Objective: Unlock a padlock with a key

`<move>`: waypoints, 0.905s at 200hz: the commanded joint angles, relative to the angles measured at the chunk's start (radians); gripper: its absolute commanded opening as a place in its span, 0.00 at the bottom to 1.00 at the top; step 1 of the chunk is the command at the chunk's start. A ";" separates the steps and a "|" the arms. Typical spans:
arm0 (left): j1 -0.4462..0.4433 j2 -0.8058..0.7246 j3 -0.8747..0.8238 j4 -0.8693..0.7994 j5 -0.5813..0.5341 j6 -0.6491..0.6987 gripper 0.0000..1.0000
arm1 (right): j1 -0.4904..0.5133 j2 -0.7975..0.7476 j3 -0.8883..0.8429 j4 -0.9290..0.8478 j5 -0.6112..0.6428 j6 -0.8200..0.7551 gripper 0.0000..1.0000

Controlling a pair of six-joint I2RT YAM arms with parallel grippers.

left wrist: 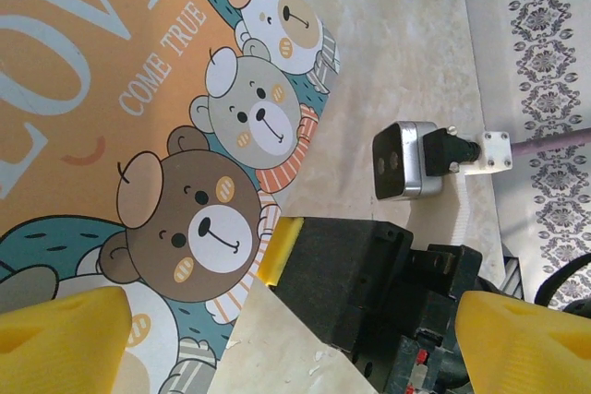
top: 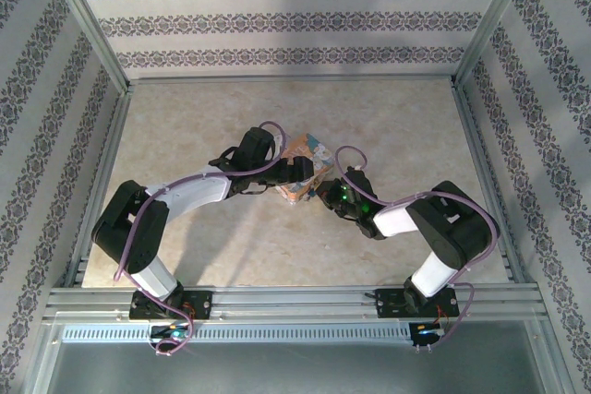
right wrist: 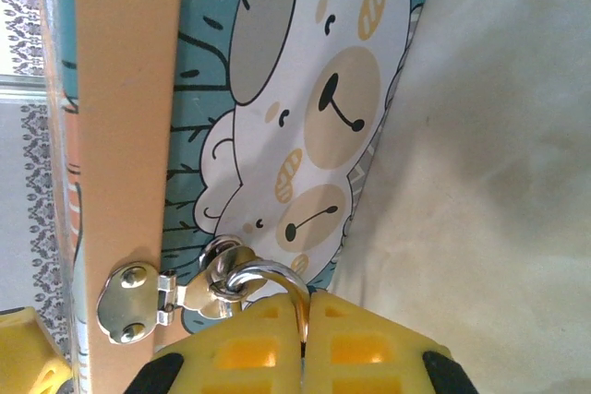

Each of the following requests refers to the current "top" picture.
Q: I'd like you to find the grey metal sheet panel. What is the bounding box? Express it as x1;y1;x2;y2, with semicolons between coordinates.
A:
45;342;549;394

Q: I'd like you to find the aluminium frame post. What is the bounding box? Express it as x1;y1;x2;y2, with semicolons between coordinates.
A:
453;0;540;87
43;0;129;95

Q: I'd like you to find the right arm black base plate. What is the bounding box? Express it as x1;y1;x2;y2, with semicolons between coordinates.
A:
376;287;458;319

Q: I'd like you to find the orange LOVE bear tin box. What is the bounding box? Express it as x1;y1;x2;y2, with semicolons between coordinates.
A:
274;132;334;206

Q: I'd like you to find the aluminium table back rail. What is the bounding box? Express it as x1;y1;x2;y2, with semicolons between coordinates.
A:
124;74;458;87

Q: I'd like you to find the aluminium table side rail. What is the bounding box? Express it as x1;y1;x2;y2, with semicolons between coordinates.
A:
450;79;523;284
68;84;134;289

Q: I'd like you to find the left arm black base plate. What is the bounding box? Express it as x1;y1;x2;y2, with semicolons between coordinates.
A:
130;290;214;321

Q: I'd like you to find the aluminium mounting rail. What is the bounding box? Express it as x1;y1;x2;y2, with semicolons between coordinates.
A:
43;286;541;322

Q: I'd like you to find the slotted grey cable duct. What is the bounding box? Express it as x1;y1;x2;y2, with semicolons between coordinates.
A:
61;322;414;344

